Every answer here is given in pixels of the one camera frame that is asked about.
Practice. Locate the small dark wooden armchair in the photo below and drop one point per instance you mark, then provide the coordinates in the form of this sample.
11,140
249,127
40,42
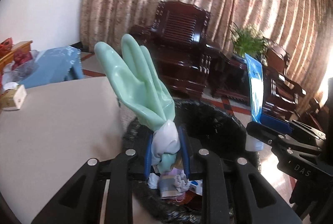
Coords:
281,94

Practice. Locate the dark wooden chair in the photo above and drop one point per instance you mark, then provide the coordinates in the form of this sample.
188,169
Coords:
311,109

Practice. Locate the green potted plant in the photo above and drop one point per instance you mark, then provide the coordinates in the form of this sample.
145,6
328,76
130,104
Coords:
247,41

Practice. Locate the blue sachet packet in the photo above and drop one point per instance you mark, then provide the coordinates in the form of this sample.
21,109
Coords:
256,88

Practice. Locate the table with blue cloth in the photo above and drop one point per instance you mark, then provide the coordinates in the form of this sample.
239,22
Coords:
52,67

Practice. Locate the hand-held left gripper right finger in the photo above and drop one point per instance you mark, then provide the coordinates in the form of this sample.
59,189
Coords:
184,156

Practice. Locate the white crumpled tissue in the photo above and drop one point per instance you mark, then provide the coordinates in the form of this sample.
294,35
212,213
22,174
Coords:
154,180

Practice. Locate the large dark wooden armchair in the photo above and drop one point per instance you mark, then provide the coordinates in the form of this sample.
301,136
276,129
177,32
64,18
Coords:
187,57

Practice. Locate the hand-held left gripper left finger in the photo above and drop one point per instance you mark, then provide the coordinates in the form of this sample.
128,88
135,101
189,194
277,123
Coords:
148,156

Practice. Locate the red ornament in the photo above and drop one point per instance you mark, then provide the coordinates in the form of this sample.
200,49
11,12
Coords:
5,44

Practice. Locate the striped cloth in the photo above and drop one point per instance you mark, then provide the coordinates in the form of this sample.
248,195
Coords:
168,187

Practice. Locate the dark wooden side table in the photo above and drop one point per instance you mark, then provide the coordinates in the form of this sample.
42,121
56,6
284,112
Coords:
229,83

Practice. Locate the trash bin with black bag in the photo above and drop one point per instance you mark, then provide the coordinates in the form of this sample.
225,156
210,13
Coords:
216,122

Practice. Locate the pale green rubber glove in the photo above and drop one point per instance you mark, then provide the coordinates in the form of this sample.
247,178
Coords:
135,78

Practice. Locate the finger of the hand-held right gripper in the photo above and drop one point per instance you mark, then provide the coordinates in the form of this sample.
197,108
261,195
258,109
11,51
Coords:
260,131
275,122

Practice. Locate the tissue box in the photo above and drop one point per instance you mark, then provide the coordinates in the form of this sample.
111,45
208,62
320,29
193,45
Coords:
14,97

